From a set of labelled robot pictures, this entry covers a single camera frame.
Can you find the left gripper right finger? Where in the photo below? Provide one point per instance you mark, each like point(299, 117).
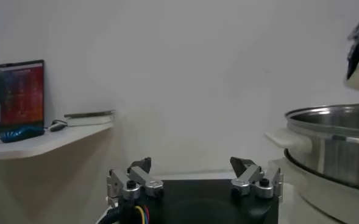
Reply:
point(249, 178)

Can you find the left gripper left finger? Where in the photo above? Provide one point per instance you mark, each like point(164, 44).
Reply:
point(142, 179)

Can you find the stainless steel steamer basket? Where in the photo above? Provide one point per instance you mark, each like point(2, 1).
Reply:
point(343, 158)

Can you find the white electric cooker pot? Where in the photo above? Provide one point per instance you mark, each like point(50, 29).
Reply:
point(319, 201)

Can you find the flat white box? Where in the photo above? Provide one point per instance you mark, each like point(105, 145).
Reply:
point(87, 120)

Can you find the small black adapter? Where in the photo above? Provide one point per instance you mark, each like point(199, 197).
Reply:
point(58, 124)

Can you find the white side desk with laptop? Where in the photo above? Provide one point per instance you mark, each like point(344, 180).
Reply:
point(45, 143)

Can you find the blue computer mouse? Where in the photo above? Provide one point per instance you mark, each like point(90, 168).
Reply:
point(20, 134)

